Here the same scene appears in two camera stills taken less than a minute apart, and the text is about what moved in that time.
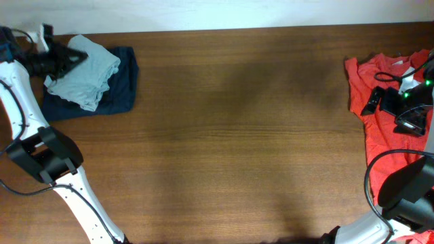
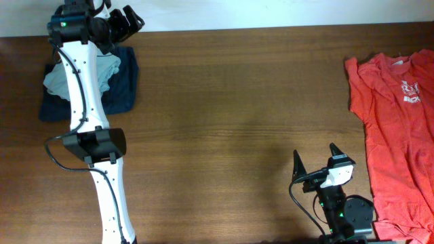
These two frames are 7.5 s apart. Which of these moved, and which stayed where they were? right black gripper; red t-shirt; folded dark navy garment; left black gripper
Moved: right black gripper; left black gripper
Stayed: folded dark navy garment; red t-shirt
